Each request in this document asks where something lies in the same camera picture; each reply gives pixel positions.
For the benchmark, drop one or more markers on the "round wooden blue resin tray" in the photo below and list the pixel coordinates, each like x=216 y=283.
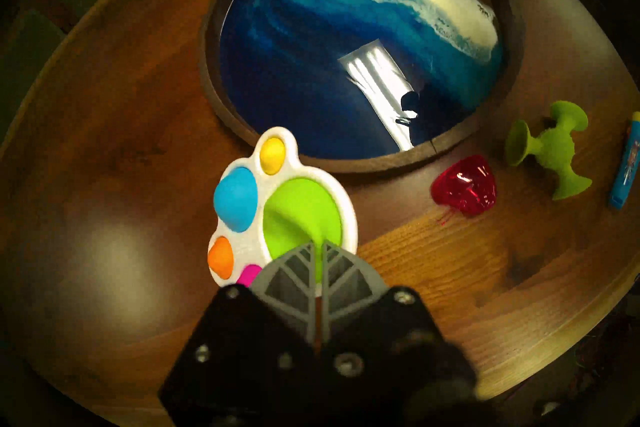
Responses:
x=300 y=81

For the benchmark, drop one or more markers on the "lime green suction cup toy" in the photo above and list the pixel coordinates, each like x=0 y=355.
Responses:
x=555 y=151

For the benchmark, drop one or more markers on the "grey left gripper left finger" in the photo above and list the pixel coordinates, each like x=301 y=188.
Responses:
x=295 y=286

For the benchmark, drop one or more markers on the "red translucent heart toy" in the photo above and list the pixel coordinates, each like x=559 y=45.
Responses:
x=465 y=186

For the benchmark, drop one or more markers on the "blue tube toy yellow cap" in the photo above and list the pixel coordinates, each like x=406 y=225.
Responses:
x=627 y=166

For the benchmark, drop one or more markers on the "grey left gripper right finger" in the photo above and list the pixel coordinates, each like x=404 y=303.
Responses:
x=347 y=286

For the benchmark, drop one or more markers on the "white multicolour pop bubble toy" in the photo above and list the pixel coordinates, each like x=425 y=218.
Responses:
x=240 y=201

